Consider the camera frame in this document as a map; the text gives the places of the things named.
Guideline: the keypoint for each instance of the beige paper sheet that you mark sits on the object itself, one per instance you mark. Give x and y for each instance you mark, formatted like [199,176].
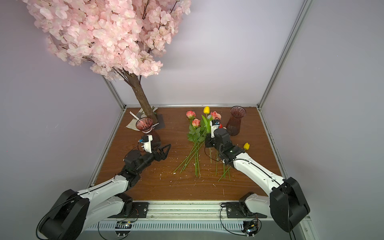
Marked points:
[132,124]

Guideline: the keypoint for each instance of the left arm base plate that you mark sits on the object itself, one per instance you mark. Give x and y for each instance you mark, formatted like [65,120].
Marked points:
[133,210]

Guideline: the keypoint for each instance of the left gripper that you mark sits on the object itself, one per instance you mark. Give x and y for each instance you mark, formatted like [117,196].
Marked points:
[160,157]

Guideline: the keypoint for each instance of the right controller board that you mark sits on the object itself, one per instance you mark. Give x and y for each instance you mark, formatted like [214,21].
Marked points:
[251,228]

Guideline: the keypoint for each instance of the tree base plate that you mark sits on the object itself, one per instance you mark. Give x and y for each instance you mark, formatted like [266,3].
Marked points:
[161,122]

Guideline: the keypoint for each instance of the left controller board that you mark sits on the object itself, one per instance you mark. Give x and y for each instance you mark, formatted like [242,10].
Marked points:
[123,229]

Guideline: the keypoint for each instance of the pink rose middle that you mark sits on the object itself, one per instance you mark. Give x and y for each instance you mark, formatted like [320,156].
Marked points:
[195,158]

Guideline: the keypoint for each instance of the dark glass vase left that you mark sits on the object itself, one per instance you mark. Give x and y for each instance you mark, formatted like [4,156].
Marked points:
[146,126]

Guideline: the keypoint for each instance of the dark glass vase right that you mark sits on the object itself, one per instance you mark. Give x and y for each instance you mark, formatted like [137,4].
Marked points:
[234,124]

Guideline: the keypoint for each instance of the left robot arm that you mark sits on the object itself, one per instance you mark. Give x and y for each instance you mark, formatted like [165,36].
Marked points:
[75,211]

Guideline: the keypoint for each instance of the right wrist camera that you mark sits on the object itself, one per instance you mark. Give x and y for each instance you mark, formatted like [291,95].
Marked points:
[214,124]

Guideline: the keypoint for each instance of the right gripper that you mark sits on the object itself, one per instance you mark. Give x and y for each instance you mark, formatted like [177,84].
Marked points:
[210,141]

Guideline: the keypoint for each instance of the pink orange rose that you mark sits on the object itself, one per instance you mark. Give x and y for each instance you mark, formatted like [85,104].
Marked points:
[215,115]

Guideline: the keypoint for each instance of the pink cherry blossom tree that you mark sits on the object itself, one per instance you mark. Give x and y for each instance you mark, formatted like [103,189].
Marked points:
[122,39]

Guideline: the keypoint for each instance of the controller board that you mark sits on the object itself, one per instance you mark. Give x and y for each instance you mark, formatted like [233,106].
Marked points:
[123,229]
[251,228]

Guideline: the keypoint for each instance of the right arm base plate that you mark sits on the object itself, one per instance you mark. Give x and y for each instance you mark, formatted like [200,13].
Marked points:
[237,210]

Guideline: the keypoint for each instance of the pink rose far left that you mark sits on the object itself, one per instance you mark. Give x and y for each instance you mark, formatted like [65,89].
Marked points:
[190,114]

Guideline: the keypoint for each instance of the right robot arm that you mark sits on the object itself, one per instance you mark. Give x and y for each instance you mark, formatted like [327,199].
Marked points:
[288,204]

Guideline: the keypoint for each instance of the aluminium front rail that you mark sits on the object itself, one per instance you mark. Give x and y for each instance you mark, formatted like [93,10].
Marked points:
[256,204]

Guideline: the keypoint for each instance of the orange tulip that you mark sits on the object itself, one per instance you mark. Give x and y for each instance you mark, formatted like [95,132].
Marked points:
[226,174]

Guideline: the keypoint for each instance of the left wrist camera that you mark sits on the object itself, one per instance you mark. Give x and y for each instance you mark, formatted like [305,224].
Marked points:
[147,143]

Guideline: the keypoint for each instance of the dark glass vase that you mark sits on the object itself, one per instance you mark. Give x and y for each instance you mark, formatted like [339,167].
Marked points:
[146,126]
[234,124]

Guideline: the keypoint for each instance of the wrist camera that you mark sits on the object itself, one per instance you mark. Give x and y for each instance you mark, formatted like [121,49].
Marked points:
[147,143]
[214,124]

